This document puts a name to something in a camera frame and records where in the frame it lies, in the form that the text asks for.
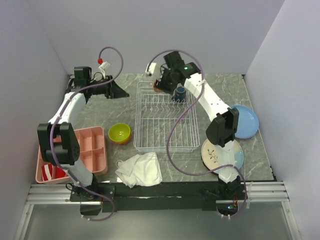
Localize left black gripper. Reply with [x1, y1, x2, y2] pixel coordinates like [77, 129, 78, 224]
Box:
[87, 75, 130, 100]

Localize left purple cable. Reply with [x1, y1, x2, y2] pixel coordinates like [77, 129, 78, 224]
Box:
[49, 46, 124, 222]

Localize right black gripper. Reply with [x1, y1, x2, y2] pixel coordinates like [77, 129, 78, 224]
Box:
[153, 65, 178, 96]

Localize pink compartment tray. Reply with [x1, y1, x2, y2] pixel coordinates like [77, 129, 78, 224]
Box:
[35, 126, 108, 185]

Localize yellow-green bowl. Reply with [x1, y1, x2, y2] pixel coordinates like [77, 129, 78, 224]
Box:
[108, 123, 131, 135]

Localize white wire dish rack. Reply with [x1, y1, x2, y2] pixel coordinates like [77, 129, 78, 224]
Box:
[133, 81, 200, 153]

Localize aluminium rail frame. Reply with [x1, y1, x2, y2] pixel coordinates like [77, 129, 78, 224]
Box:
[14, 181, 302, 240]

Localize purple cable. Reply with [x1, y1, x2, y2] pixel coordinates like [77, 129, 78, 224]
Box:
[147, 49, 249, 219]
[49, 46, 124, 222]

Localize red item in tray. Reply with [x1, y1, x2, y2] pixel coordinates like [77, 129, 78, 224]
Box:
[53, 166, 68, 179]

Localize white cloth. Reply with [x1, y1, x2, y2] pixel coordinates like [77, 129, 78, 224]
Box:
[115, 152, 163, 188]

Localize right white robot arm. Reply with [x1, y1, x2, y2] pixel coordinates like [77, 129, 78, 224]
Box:
[154, 49, 245, 199]

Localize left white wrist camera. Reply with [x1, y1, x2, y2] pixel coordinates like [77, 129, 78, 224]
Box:
[98, 61, 111, 78]

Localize pink printed ceramic mug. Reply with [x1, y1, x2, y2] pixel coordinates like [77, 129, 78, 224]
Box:
[153, 79, 163, 93]

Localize red white striped item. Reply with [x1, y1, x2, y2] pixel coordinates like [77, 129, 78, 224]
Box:
[41, 164, 54, 182]

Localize light blue plate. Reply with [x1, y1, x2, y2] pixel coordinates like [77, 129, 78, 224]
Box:
[231, 104, 259, 139]

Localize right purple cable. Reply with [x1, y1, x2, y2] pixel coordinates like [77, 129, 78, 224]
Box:
[147, 49, 249, 219]

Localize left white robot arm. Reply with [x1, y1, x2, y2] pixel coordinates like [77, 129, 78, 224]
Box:
[37, 66, 130, 201]

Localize beige blue leaf plate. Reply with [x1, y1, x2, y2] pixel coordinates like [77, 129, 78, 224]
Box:
[201, 139, 245, 170]

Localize black base beam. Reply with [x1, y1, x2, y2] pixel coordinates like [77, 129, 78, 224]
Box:
[69, 174, 278, 216]

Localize dark blue ceramic mug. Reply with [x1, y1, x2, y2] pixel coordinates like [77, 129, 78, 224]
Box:
[171, 86, 186, 103]

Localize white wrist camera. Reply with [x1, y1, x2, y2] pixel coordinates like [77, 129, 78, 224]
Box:
[98, 61, 111, 78]
[144, 62, 158, 77]

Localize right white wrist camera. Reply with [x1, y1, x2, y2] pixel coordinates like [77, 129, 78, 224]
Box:
[144, 62, 158, 77]

